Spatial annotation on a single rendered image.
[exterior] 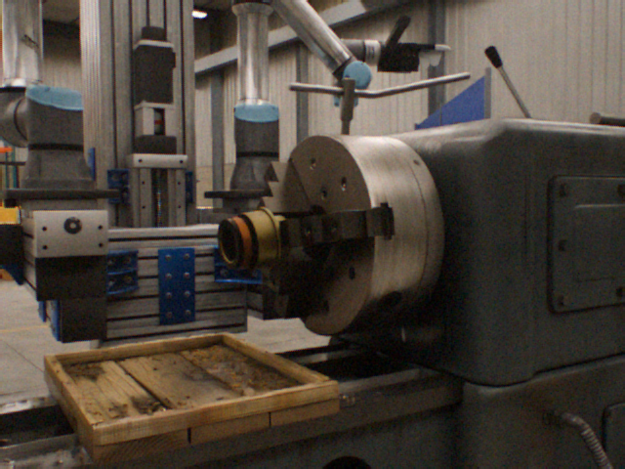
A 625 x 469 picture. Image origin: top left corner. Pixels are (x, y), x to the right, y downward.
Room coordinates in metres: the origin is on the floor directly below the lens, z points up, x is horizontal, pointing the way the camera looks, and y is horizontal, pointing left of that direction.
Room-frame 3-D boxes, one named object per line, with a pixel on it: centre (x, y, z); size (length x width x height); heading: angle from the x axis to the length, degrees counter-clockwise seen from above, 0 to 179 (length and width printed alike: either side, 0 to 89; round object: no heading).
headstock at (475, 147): (1.21, -0.38, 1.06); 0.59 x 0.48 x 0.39; 121
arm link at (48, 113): (1.39, 0.58, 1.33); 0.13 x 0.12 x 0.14; 51
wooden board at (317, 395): (0.84, 0.19, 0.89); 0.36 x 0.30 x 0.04; 31
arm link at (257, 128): (1.64, 0.15, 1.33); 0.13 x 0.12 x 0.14; 9
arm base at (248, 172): (1.64, 0.15, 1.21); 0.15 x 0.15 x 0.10
